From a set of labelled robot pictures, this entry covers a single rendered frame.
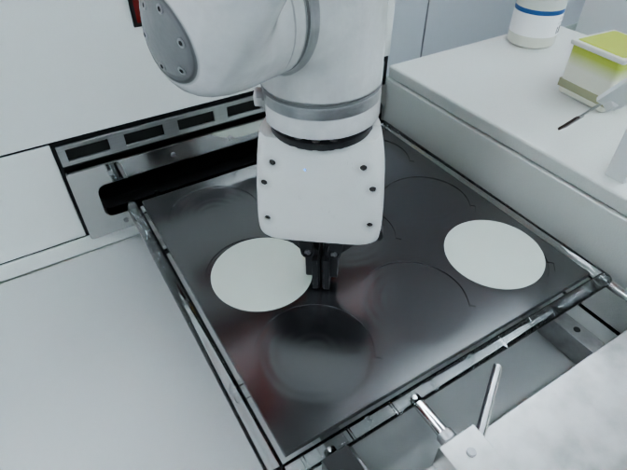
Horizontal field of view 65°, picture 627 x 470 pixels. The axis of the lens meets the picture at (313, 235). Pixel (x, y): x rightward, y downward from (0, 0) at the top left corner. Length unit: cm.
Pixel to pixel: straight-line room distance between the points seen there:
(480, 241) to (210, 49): 38
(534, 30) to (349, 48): 57
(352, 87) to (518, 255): 29
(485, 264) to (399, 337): 13
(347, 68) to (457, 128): 37
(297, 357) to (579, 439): 23
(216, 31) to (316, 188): 17
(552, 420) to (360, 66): 31
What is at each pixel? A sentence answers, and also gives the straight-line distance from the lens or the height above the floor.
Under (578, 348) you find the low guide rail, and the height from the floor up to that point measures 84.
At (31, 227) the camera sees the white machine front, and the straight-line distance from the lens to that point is 65.
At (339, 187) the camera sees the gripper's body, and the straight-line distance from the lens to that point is 37.
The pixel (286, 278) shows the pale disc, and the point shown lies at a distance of 48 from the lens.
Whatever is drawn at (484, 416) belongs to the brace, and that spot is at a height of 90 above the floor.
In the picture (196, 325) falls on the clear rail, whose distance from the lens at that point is 45.
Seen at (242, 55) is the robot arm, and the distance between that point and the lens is 24.
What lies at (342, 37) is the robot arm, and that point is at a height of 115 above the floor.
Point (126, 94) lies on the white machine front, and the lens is 59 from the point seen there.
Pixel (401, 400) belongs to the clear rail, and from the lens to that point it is 40.
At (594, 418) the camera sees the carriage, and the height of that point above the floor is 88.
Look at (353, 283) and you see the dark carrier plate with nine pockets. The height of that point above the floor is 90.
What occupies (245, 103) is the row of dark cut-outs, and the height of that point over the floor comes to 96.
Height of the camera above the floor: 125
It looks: 42 degrees down
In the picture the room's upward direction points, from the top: straight up
